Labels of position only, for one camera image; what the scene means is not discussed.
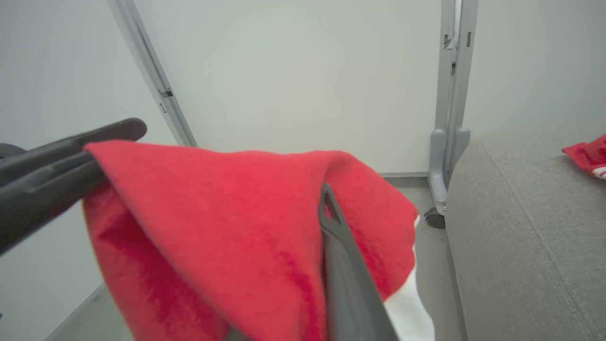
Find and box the grey upright partition leg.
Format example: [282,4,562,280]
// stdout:
[428,0,458,216]
[447,0,479,177]

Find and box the red and white garment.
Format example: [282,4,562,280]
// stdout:
[82,139,437,341]

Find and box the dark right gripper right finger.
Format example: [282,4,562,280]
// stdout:
[318,183,399,341]

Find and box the red garment with white stripes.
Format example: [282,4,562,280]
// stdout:
[561,134,606,181]

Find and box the black caster wheel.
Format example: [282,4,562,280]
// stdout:
[423,206,447,230]

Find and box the grey fabric sofa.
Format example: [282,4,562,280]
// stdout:
[444,125,606,341]

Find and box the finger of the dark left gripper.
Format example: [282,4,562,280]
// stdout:
[0,118,148,186]
[0,152,107,257]

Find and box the grey slanted partition leg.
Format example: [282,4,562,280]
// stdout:
[106,0,198,148]

